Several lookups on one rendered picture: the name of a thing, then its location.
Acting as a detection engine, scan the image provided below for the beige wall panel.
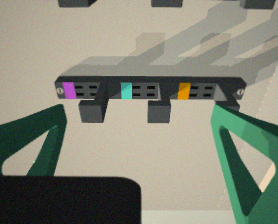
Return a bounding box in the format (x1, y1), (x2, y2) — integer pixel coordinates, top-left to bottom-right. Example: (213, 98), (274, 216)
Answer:
(0, 0), (278, 210)

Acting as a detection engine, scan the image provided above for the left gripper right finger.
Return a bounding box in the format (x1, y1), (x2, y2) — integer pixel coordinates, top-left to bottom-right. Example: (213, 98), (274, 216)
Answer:
(210, 104), (278, 224)

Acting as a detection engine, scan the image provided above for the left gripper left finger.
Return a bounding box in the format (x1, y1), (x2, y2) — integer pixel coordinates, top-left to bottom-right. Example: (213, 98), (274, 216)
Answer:
(0, 104), (67, 176)

